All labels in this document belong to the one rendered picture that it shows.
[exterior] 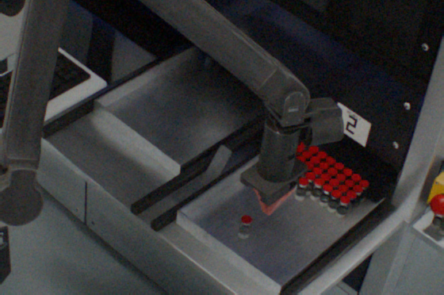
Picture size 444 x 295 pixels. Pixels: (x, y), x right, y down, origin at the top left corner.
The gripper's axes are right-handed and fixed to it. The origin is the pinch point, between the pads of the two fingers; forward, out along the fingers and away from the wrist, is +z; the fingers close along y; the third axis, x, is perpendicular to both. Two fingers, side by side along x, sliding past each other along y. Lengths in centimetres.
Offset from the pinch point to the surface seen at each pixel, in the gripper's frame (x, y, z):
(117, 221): 72, 34, 86
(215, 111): 38, 30, 20
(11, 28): 90, 12, 18
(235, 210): 15.1, 11.3, 20.0
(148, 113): 47, 18, 20
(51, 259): 88, 21, 107
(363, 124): 5.1, 35.8, 4.9
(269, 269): 0.2, 4.9, 20.1
